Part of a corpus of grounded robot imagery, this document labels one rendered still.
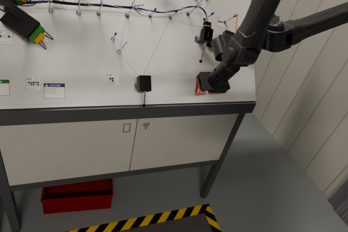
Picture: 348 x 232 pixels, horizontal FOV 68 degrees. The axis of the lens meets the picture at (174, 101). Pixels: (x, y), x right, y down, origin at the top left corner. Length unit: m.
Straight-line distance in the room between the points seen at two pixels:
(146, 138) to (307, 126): 1.57
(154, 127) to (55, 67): 0.51
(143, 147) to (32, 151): 0.49
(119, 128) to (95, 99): 0.21
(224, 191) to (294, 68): 1.24
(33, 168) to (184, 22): 0.94
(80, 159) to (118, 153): 0.18
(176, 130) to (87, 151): 0.43
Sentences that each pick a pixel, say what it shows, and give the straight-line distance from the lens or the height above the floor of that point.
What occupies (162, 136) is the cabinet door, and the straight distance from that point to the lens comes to 1.31.
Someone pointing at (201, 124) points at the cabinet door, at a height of 0.70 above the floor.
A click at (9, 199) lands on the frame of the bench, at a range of 1.52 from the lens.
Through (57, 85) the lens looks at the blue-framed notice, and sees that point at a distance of 1.07.
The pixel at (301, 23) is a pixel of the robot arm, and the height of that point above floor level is 1.35.
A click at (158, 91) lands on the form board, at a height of 0.91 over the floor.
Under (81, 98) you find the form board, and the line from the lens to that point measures 1.07.
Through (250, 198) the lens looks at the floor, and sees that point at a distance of 2.10.
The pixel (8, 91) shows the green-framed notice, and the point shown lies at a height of 0.92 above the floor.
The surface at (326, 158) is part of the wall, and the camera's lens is 2.42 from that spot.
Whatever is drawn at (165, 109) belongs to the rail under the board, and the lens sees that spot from 1.13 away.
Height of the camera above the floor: 1.52
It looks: 34 degrees down
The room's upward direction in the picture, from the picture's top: 14 degrees clockwise
